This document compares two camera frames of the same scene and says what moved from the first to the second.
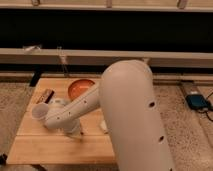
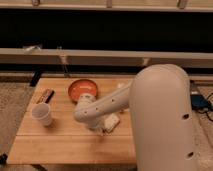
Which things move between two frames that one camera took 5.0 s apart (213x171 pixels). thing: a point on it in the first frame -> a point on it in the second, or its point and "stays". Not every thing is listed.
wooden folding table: [36, 143] stays
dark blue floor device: [197, 101] stays
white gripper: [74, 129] -> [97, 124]
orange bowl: [78, 86] stays
